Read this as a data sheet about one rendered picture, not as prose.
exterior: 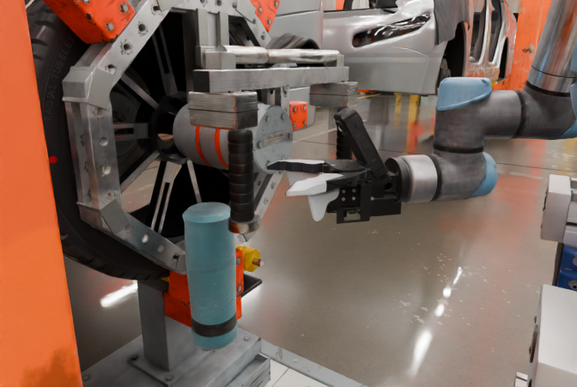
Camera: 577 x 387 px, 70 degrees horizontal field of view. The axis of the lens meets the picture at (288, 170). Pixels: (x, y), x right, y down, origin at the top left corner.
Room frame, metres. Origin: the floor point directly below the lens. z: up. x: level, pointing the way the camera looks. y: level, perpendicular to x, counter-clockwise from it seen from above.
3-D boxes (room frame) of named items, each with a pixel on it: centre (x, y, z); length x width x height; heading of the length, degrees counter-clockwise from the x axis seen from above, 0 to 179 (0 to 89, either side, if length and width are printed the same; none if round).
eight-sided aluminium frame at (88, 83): (0.85, 0.17, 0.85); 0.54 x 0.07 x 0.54; 146
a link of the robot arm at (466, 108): (0.65, -0.29, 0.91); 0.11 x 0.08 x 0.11; 88
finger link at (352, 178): (0.57, -0.07, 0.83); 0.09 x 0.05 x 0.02; 138
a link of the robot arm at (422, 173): (0.64, -0.19, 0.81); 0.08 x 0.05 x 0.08; 12
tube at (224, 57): (0.70, 0.12, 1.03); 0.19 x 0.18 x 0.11; 56
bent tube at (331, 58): (0.87, 0.01, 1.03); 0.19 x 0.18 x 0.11; 56
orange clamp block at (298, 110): (1.12, 0.00, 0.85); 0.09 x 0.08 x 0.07; 146
